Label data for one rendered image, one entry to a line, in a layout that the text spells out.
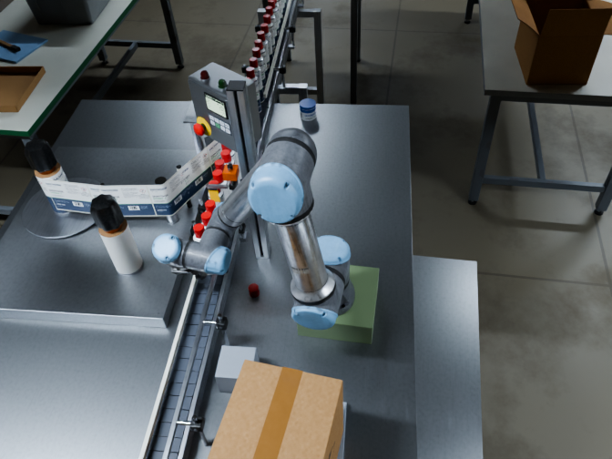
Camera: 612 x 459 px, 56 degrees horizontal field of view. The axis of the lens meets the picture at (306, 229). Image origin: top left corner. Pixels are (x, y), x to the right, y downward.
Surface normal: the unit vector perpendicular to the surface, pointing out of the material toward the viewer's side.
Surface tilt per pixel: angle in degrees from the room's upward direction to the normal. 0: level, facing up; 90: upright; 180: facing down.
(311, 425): 0
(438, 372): 0
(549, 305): 0
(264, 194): 83
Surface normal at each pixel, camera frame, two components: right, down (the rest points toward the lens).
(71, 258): -0.05, -0.68
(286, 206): -0.28, 0.63
